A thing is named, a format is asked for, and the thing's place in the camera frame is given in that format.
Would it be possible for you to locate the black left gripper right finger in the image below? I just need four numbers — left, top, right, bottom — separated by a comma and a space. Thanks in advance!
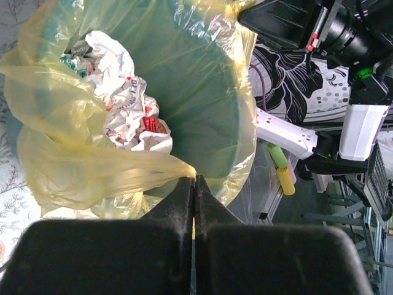
195, 176, 373, 294

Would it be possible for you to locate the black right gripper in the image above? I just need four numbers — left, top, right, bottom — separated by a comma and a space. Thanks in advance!
238, 0, 392, 71

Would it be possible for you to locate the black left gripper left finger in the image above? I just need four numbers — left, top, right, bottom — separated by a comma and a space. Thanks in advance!
1, 178, 194, 294

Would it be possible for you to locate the yellow trash bag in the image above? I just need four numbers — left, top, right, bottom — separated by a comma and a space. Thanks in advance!
1, 1, 257, 219

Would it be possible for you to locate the teal plastic trash bin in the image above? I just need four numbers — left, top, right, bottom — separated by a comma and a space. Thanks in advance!
1, 1, 255, 209

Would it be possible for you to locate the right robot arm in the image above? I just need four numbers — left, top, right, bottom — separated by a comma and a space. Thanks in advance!
238, 1, 392, 175

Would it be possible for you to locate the crumpled white paper trash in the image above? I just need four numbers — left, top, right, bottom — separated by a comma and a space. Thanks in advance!
59, 31, 173, 154

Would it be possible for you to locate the floral patterned floor mat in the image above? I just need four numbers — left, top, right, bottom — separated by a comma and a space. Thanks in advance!
1, 1, 43, 272

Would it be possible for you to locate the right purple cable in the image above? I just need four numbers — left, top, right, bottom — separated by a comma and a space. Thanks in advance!
257, 66, 271, 110

